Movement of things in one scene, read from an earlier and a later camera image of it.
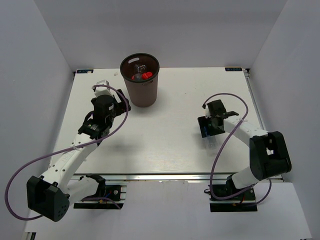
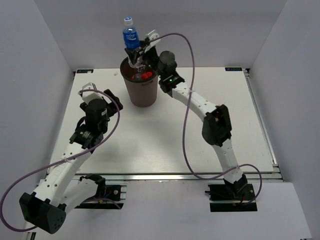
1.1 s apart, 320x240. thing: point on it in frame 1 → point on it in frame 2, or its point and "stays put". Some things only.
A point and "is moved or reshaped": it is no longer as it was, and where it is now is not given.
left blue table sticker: x=84 y=71 stays put
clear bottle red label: x=146 y=75 stays put
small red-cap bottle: x=138 y=76 stays put
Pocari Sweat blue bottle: x=211 y=142 is moved or reshaped
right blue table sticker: x=233 y=69 stays put
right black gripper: x=203 y=122 → x=133 y=54
